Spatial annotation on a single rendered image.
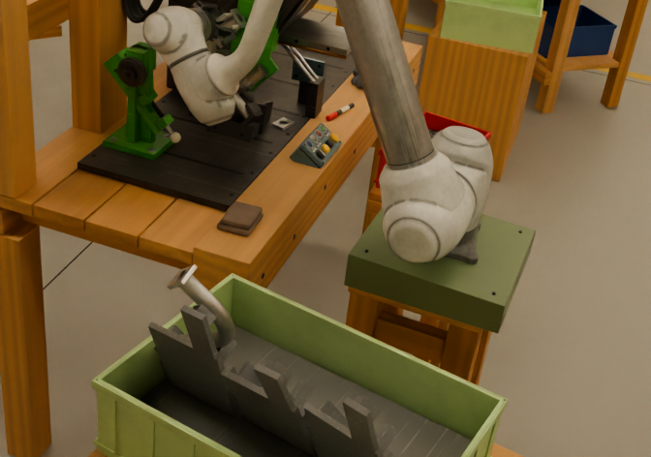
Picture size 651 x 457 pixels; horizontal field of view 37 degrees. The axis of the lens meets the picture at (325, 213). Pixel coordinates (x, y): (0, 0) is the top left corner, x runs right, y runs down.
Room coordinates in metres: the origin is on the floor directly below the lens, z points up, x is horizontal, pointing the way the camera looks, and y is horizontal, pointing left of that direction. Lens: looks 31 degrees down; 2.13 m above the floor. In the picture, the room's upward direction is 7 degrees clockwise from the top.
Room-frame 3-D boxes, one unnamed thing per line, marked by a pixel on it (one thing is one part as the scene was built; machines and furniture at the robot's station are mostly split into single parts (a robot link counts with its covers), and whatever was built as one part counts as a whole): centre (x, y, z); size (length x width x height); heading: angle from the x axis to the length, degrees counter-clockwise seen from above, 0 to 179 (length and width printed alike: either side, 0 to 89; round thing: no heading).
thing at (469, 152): (1.92, -0.28, 1.09); 0.18 x 0.16 x 0.22; 162
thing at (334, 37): (2.62, 0.16, 1.11); 0.39 x 0.16 x 0.03; 74
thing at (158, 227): (2.58, 0.28, 0.44); 1.49 x 0.70 x 0.88; 164
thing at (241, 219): (1.92, 0.20, 0.91); 0.10 x 0.08 x 0.03; 166
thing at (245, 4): (2.49, 0.24, 1.17); 0.13 x 0.12 x 0.20; 164
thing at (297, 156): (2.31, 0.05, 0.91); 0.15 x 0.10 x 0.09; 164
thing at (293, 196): (2.50, 0.01, 0.82); 1.50 x 0.14 x 0.15; 164
